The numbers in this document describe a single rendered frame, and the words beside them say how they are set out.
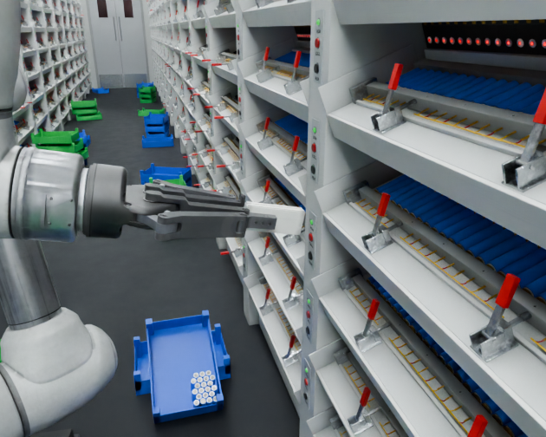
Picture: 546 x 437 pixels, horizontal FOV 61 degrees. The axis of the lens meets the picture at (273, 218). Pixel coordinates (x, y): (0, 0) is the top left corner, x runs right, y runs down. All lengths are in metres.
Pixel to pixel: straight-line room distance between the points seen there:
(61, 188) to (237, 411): 1.15
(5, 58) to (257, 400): 1.27
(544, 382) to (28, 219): 0.51
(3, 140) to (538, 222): 0.48
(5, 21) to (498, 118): 0.49
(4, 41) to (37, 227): 0.16
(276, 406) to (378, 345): 0.73
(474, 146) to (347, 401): 0.62
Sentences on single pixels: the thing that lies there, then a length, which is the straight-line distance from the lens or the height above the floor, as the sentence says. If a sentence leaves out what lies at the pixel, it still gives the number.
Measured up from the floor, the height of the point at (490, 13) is 1.07.
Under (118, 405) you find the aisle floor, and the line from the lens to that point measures 1.60.
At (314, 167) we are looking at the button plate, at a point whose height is 0.81.
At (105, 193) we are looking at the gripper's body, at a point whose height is 0.91.
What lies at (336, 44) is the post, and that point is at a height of 1.04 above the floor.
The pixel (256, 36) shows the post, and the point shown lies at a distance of 1.53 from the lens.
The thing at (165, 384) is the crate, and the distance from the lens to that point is 1.55.
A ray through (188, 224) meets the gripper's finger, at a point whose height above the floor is 0.88.
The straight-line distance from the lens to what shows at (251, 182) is 1.59.
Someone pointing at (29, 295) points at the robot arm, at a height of 0.58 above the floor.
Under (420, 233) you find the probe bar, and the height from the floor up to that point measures 0.78.
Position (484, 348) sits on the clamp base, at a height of 0.75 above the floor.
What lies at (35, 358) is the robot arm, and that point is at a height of 0.48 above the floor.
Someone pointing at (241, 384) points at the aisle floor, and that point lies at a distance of 1.60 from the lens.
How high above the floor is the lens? 1.06
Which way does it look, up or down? 22 degrees down
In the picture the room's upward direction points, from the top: straight up
